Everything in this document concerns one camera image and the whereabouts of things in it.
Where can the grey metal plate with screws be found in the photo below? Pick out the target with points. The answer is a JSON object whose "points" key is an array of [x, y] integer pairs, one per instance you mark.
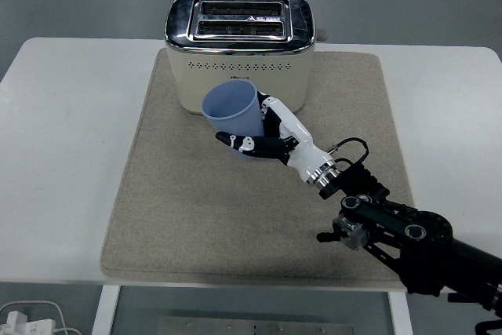
{"points": [[255, 327]]}

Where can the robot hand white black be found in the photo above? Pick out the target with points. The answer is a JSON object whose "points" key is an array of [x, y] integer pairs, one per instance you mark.
{"points": [[308, 154]]}

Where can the cream and chrome toaster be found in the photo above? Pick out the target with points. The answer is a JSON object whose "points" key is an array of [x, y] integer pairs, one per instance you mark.
{"points": [[239, 64]]}

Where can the white power strip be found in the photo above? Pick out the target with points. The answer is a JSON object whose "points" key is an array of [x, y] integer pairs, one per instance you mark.
{"points": [[27, 325]]}

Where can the light blue ribbed cup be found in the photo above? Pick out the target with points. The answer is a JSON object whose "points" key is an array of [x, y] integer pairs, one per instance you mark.
{"points": [[235, 123]]}

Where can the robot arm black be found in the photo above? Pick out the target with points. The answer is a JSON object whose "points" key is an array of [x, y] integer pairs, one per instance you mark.
{"points": [[412, 233]]}

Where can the white table leg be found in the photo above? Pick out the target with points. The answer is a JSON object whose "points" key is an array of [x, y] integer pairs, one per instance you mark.
{"points": [[401, 315], [105, 311]]}

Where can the beige felt mat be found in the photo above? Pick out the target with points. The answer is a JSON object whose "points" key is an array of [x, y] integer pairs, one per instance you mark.
{"points": [[204, 213]]}

